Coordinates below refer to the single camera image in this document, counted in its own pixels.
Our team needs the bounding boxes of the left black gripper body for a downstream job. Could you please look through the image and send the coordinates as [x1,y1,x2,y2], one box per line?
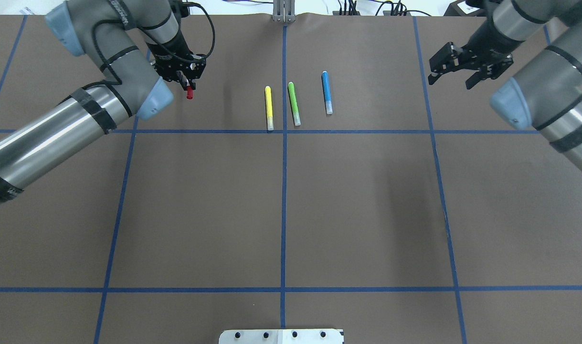
[145,30,207,91]

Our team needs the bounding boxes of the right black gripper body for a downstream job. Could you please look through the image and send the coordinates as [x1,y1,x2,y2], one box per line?
[460,17,514,80]

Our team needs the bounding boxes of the blue marker pen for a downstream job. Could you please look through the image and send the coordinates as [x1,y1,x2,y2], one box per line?
[321,71,334,115]

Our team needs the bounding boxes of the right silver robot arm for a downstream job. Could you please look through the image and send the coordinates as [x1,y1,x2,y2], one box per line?
[428,0,582,172]

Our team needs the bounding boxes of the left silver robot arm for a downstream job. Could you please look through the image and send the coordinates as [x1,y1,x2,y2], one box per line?
[0,0,209,205]

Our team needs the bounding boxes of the yellow marker pen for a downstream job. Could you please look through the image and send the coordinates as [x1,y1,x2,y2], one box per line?
[264,86,274,131]

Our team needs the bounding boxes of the green marker pen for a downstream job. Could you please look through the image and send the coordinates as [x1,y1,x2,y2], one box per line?
[288,81,301,127]

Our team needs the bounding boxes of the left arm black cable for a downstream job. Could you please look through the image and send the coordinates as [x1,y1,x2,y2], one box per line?
[93,0,216,86]

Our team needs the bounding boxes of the aluminium frame post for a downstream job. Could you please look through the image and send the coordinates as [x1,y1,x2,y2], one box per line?
[272,0,296,24]

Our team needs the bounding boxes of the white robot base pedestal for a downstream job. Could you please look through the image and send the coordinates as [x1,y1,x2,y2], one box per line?
[218,328,345,344]

